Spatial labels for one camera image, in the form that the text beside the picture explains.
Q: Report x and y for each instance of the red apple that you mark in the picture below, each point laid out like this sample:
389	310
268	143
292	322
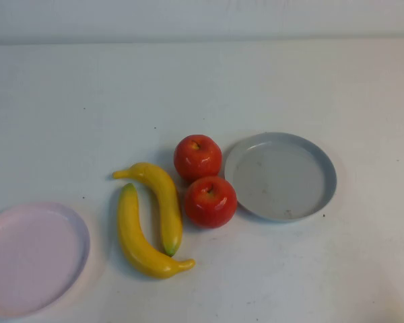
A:
195	165
208	208

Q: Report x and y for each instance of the grey round plate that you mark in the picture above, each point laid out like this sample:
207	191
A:
279	178

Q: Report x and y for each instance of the yellow banana with straight stem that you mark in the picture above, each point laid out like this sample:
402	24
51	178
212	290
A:
131	232

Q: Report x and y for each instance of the pink round plate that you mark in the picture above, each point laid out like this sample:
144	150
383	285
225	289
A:
37	259

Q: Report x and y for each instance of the yellow banana with curved stem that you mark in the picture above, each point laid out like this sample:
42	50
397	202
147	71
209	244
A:
165	202

